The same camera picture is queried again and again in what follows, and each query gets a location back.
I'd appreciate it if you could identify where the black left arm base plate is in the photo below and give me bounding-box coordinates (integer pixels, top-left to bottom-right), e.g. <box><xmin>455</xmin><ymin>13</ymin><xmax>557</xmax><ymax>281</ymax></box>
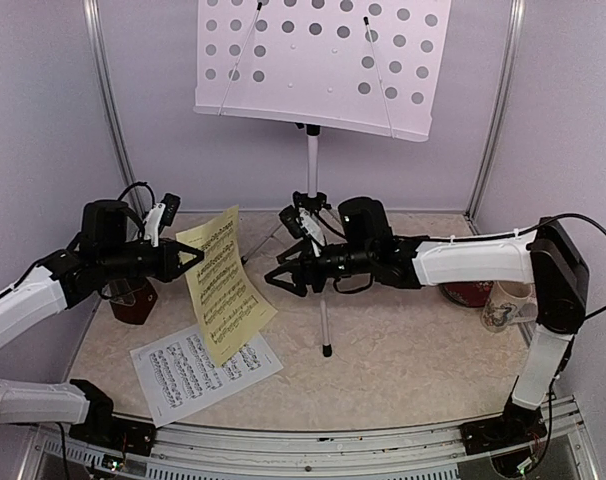
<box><xmin>69</xmin><ymin>417</ymin><xmax>157</xmax><ymax>457</ymax></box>

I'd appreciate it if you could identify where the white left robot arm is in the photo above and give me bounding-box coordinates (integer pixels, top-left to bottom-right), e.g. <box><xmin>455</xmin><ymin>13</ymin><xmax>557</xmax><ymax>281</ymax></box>
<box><xmin>0</xmin><ymin>194</ymin><xmax>204</xmax><ymax>445</ymax></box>

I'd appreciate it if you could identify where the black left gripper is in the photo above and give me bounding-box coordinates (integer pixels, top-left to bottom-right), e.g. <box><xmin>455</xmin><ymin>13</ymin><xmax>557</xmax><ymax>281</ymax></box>
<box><xmin>100</xmin><ymin>237</ymin><xmax>204</xmax><ymax>283</ymax></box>

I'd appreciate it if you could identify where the white sheet music page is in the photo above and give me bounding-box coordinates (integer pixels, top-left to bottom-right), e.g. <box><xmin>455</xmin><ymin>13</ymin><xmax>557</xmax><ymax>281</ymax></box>
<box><xmin>130</xmin><ymin>326</ymin><xmax>282</xmax><ymax>427</ymax></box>

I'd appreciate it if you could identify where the brown wooden metronome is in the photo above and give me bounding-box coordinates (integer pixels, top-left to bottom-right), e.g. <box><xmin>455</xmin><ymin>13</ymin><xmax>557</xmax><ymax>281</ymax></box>
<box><xmin>108</xmin><ymin>278</ymin><xmax>158</xmax><ymax>326</ymax></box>

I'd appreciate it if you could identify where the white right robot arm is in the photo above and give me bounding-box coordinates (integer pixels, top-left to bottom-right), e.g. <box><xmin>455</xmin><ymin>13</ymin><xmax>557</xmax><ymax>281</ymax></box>
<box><xmin>264</xmin><ymin>197</ymin><xmax>592</xmax><ymax>444</ymax></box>

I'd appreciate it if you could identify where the white perforated music stand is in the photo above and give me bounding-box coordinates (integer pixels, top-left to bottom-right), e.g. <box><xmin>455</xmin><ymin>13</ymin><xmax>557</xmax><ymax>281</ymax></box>
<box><xmin>192</xmin><ymin>0</ymin><xmax>453</xmax><ymax>357</ymax></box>

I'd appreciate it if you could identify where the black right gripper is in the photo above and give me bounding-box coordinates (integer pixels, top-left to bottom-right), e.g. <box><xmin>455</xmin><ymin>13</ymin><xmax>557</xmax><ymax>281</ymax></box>
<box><xmin>265</xmin><ymin>236</ymin><xmax>375</xmax><ymax>296</ymax></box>

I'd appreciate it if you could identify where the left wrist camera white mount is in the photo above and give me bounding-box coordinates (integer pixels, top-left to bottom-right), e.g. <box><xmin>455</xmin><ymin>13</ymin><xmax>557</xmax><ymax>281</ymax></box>
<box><xmin>144</xmin><ymin>193</ymin><xmax>181</xmax><ymax>247</ymax></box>

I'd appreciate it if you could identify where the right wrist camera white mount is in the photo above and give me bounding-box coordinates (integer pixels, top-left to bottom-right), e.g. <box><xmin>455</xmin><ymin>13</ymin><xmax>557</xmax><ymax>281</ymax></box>
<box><xmin>279</xmin><ymin>205</ymin><xmax>326</xmax><ymax>247</ymax></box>

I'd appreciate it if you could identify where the right aluminium corner post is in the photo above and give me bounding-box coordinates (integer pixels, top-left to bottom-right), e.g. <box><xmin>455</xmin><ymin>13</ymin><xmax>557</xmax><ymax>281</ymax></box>
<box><xmin>465</xmin><ymin>0</ymin><xmax>527</xmax><ymax>216</ymax></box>

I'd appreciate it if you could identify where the floral ceramic mug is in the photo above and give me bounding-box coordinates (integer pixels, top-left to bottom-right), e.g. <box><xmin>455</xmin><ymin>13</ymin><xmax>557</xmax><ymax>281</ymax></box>
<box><xmin>481</xmin><ymin>281</ymin><xmax>538</xmax><ymax>333</ymax></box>

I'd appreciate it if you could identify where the aluminium front rail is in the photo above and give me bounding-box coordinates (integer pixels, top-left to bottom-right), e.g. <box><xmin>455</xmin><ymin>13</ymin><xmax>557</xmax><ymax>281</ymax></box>
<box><xmin>17</xmin><ymin>397</ymin><xmax>603</xmax><ymax>479</ymax></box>

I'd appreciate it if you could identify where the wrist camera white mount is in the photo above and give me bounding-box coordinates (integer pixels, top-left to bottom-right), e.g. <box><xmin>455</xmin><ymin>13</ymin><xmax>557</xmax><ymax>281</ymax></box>
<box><xmin>144</xmin><ymin>193</ymin><xmax>181</xmax><ymax>247</ymax></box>
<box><xmin>279</xmin><ymin>205</ymin><xmax>326</xmax><ymax>247</ymax></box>

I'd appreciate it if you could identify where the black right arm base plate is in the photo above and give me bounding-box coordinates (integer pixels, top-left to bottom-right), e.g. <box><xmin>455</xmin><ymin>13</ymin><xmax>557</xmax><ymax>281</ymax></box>
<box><xmin>460</xmin><ymin>417</ymin><xmax>547</xmax><ymax>455</ymax></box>

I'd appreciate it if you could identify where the red floral coaster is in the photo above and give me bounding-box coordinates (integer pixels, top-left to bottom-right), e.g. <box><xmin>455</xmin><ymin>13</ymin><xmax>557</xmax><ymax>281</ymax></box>
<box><xmin>439</xmin><ymin>281</ymin><xmax>494</xmax><ymax>308</ymax></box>

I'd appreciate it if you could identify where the aluminium corner post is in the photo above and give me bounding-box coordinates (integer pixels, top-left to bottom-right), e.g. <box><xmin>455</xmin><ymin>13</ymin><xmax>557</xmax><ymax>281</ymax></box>
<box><xmin>81</xmin><ymin>0</ymin><xmax>147</xmax><ymax>224</ymax></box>
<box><xmin>465</xmin><ymin>0</ymin><xmax>527</xmax><ymax>216</ymax></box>

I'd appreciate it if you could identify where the left aluminium corner post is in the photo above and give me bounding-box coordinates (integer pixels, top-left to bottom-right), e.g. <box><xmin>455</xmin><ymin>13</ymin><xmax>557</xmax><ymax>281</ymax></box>
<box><xmin>81</xmin><ymin>0</ymin><xmax>147</xmax><ymax>224</ymax></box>

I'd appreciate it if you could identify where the yellow sheet music page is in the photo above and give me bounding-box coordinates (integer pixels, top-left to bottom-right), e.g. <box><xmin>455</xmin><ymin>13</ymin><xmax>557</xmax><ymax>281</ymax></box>
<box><xmin>176</xmin><ymin>206</ymin><xmax>277</xmax><ymax>367</ymax></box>

